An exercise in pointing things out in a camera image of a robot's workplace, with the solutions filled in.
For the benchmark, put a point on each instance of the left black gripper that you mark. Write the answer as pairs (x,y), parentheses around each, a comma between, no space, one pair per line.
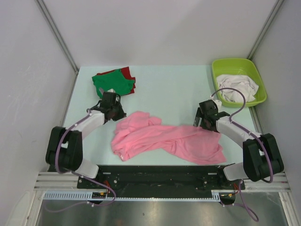
(122,114)

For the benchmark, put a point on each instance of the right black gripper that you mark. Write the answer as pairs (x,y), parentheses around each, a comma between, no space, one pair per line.
(199,115)

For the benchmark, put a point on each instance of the pink t shirt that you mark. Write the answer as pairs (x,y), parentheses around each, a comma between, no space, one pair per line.
(140,132)

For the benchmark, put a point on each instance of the green plastic basin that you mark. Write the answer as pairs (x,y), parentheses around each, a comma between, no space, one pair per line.
(240,66)

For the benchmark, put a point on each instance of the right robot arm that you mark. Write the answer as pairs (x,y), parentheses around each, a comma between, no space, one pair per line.
(261,155)

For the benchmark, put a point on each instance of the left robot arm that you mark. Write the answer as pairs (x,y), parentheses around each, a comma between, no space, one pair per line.
(65,147)

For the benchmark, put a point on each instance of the folded green t shirt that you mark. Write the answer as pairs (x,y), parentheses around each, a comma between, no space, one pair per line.
(113,80)

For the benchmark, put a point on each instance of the folded red t shirt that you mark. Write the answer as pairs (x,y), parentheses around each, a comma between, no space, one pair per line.
(126,74)

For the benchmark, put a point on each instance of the white t shirt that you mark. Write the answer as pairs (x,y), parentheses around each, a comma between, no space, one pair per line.
(242,83)

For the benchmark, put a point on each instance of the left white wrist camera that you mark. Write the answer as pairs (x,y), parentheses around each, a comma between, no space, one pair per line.
(110,90)

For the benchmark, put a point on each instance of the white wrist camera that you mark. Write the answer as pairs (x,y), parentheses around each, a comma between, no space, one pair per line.
(110,90)
(218,103)

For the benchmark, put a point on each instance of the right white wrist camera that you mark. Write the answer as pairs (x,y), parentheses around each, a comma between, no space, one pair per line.
(218,103)

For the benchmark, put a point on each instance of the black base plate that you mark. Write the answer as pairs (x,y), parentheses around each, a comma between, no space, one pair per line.
(159,179)

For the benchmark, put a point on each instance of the left aluminium frame post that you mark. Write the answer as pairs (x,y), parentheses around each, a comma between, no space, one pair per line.
(57,34)

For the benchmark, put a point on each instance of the aluminium frame post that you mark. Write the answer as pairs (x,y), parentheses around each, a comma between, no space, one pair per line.
(265,29)
(57,34)

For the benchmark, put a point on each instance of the slotted cable duct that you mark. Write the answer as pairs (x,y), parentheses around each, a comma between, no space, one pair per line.
(210,196)

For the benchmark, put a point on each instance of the right aluminium frame post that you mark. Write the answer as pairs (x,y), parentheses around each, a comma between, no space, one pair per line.
(265,29)

